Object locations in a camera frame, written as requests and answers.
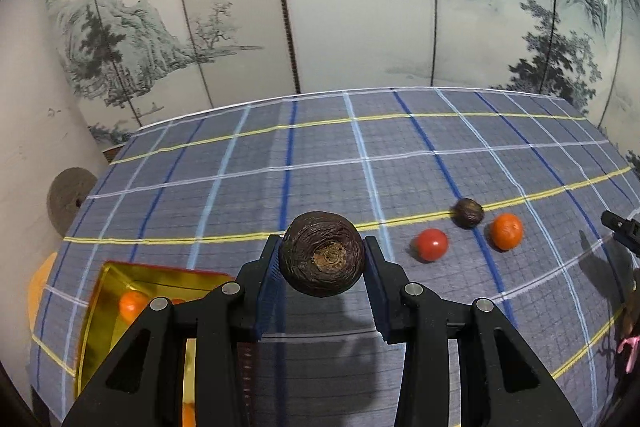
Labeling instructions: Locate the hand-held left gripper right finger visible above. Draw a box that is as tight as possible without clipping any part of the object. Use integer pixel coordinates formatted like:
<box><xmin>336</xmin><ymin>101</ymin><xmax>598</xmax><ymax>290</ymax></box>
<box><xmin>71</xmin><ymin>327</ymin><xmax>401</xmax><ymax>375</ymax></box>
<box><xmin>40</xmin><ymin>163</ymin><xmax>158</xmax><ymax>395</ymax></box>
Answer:
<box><xmin>364</xmin><ymin>235</ymin><xmax>583</xmax><ymax>427</ymax></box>

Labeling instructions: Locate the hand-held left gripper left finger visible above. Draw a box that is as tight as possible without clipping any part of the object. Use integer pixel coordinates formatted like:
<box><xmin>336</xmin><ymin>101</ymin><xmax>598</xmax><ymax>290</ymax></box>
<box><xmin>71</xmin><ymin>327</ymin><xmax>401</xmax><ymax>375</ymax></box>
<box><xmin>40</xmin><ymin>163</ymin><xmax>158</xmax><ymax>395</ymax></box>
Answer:
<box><xmin>62</xmin><ymin>233</ymin><xmax>282</xmax><ymax>427</ymax></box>

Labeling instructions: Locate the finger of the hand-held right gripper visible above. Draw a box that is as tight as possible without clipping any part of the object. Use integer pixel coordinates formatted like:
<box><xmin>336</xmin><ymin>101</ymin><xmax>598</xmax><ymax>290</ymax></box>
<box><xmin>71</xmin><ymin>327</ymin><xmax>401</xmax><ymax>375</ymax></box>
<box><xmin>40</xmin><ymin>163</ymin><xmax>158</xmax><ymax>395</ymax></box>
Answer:
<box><xmin>601</xmin><ymin>208</ymin><xmax>640</xmax><ymax>253</ymax></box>

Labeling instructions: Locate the dark brown passion fruit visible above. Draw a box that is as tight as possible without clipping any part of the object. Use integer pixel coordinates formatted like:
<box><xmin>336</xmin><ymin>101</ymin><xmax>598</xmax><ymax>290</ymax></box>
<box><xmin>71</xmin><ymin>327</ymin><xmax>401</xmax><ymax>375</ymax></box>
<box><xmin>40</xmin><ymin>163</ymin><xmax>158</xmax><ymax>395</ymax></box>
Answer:
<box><xmin>452</xmin><ymin>198</ymin><xmax>485</xmax><ymax>229</ymax></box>
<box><xmin>278</xmin><ymin>211</ymin><xmax>366</xmax><ymax>297</ymax></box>

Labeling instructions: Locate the gold metal tin box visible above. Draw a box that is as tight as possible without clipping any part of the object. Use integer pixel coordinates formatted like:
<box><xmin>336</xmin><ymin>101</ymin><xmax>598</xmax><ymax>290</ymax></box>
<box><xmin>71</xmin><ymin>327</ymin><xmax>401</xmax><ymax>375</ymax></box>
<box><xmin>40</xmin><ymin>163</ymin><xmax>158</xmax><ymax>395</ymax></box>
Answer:
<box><xmin>74</xmin><ymin>261</ymin><xmax>236</xmax><ymax>427</ymax></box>

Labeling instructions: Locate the red tomato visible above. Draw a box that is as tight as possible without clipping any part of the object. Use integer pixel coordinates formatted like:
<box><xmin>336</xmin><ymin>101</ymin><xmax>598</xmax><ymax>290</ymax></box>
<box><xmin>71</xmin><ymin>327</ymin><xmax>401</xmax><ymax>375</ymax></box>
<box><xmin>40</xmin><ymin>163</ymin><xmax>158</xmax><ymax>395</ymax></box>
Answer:
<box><xmin>413</xmin><ymin>228</ymin><xmax>449</xmax><ymax>263</ymax></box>

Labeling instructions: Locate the pink ribbon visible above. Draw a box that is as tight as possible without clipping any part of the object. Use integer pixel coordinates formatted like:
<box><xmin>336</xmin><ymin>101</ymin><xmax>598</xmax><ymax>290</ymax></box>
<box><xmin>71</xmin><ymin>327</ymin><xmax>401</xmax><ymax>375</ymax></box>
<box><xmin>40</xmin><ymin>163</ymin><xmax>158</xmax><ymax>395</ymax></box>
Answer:
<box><xmin>617</xmin><ymin>334</ymin><xmax>640</xmax><ymax>373</ymax></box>

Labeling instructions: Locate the blue plaid tablecloth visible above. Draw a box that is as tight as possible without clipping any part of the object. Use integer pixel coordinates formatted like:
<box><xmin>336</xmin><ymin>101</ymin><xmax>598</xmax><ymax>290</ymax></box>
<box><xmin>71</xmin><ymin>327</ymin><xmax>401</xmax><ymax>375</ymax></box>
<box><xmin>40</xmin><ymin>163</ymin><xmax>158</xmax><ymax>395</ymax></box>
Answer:
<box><xmin>29</xmin><ymin>88</ymin><xmax>640</xmax><ymax>427</ymax></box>

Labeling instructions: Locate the round brown disc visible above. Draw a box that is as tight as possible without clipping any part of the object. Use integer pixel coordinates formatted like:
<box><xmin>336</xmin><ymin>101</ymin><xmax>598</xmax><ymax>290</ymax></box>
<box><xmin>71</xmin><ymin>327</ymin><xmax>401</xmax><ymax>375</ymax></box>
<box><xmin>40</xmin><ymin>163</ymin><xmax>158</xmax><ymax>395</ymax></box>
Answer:
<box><xmin>47</xmin><ymin>167</ymin><xmax>98</xmax><ymax>238</ymax></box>

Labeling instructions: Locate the orange round cushion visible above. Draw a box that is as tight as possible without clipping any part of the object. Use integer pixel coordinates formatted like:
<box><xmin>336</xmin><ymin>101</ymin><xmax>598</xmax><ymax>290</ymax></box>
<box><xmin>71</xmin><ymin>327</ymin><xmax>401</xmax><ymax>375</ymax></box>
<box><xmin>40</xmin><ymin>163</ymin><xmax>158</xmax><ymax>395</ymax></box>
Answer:
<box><xmin>27</xmin><ymin>252</ymin><xmax>58</xmax><ymax>323</ymax></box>

